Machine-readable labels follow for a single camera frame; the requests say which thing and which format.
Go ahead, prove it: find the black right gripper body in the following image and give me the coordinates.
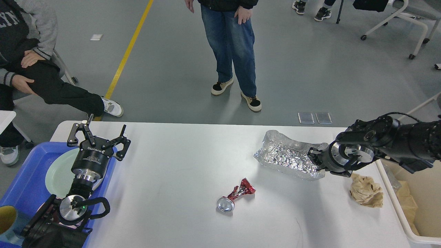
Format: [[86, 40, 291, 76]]
[[319, 141, 354, 177]]

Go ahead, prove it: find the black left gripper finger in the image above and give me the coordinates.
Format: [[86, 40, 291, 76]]
[[66, 114, 96, 149], [102, 125, 131, 162]]

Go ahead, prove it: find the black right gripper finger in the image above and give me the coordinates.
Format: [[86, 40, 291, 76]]
[[307, 147, 326, 171]]

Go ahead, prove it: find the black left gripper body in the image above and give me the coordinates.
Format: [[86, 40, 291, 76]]
[[71, 147, 112, 182]]

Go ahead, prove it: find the aluminium foil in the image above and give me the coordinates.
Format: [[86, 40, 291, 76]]
[[254, 130, 328, 181]]

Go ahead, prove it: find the green plate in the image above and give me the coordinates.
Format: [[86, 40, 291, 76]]
[[45, 149, 108, 197]]

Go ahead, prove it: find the silver plastic bag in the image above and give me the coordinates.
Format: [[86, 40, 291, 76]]
[[383, 164, 402, 193]]

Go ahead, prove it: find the brown paper bag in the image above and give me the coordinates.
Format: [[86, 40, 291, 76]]
[[395, 180, 420, 236]]

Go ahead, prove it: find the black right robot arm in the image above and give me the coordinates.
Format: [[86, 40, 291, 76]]
[[308, 113, 441, 177]]

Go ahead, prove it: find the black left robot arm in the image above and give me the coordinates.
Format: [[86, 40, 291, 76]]
[[21, 115, 131, 248]]

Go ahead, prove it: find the clear floor plate left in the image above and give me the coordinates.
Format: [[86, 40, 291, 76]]
[[298, 112, 315, 124]]

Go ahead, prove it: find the clear floor plate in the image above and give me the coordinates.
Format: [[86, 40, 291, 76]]
[[315, 112, 333, 124], [298, 112, 315, 124]]

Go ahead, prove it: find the clear floor plate right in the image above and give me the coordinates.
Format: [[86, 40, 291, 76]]
[[315, 112, 333, 124]]

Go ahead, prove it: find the crumpled beige paper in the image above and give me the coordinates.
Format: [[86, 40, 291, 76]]
[[350, 173, 383, 208]]

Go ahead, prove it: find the white office chair left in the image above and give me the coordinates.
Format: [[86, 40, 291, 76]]
[[51, 49, 78, 85]]

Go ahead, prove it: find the white office chair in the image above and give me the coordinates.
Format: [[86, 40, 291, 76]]
[[336, 0, 441, 60], [51, 49, 78, 85]]

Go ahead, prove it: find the blue plastic tray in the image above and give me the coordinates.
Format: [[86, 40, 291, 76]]
[[1, 142, 117, 248]]

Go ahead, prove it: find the white plastic bin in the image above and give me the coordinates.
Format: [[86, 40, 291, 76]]
[[375, 159, 441, 248]]

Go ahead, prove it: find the crushed red can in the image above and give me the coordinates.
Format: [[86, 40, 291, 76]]
[[216, 178, 256, 213]]

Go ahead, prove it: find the dark blue mug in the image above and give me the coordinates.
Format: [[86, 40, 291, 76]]
[[0, 205, 31, 246]]

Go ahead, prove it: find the white floor tag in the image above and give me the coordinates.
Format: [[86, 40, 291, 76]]
[[90, 33, 103, 41]]

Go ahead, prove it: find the seated person at left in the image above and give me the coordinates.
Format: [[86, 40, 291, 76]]
[[0, 0, 124, 166]]

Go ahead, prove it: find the person in dark jeans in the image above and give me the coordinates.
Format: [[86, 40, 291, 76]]
[[291, 0, 337, 22]]

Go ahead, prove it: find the person in blue jeans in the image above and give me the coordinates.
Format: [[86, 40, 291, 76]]
[[199, 0, 262, 112]]

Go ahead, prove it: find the white office chair right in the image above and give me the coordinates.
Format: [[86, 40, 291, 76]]
[[336, 0, 441, 60]]

